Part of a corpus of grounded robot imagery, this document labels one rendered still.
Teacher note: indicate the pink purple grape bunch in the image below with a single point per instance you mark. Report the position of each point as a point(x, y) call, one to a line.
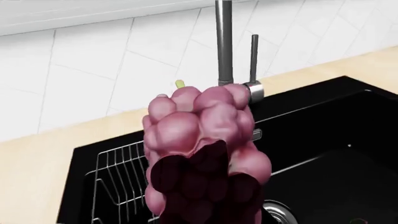
point(180, 126)

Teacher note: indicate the chrome sink drain strainer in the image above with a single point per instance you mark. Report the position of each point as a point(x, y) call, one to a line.
point(280, 211)

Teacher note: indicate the black kitchen sink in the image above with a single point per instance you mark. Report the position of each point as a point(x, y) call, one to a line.
point(326, 144)

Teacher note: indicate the grey metal kitchen faucet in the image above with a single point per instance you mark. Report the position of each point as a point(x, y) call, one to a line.
point(225, 46)

